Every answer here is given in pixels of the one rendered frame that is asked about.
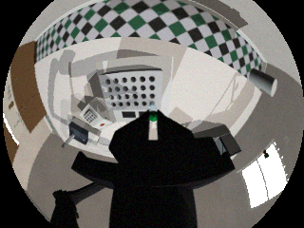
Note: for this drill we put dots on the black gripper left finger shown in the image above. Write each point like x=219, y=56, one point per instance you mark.
x=135, y=129

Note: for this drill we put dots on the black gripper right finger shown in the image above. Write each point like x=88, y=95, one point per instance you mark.
x=168, y=129

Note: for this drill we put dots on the green tube cap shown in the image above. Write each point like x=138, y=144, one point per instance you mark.
x=153, y=111

